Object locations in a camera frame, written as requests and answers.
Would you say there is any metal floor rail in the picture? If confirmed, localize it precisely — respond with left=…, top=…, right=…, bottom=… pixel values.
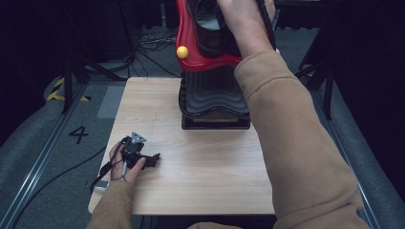
left=312, top=91, right=405, bottom=229
left=0, top=83, right=89, bottom=229

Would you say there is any red and black shoe polisher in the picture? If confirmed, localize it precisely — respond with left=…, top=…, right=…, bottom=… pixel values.
left=175, top=0, right=251, bottom=131

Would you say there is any right hand-held gripper black cable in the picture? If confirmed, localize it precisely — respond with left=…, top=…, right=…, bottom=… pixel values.
left=255, top=0, right=277, bottom=51

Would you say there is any tangle of black floor cables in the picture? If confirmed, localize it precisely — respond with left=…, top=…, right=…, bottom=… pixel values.
left=126, top=27, right=181, bottom=79

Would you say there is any person's left hand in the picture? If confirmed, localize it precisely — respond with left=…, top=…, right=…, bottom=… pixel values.
left=108, top=141, right=147, bottom=184

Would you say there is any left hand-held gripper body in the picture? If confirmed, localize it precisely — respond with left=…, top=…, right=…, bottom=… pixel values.
left=120, top=131, right=151, bottom=169

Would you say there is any person's right hand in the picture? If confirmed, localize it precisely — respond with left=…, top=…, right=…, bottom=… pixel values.
left=216, top=0, right=277, bottom=59

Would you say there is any hand-held gripper black cable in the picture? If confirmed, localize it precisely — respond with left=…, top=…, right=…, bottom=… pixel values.
left=11, top=139, right=129, bottom=229
left=255, top=0, right=277, bottom=51

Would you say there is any left hand-held gripper black cable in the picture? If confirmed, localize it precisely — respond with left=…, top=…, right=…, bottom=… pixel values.
left=11, top=139, right=129, bottom=229

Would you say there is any black tripod stand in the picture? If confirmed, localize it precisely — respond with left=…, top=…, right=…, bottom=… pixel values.
left=60, top=0, right=129, bottom=115
left=294, top=0, right=336, bottom=121

